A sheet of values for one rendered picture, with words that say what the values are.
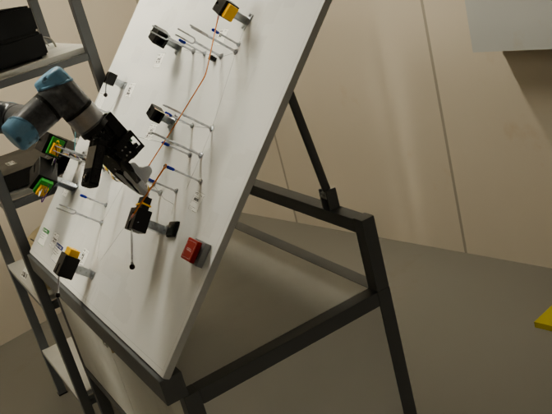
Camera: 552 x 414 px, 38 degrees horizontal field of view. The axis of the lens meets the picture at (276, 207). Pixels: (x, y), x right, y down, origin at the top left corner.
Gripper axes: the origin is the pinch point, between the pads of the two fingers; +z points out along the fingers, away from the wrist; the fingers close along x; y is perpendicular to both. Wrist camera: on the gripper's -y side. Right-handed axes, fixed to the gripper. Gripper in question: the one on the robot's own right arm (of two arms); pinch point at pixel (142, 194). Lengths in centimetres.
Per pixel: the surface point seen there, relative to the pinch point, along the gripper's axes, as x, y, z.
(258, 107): -22.8, 26.5, -0.7
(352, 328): -22, 9, 57
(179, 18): 37, 62, -17
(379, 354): -21, 11, 69
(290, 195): 5.9, 34.9, 34.1
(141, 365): -5.5, -30.6, 25.7
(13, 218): 101, -1, 3
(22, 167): 104, 14, -6
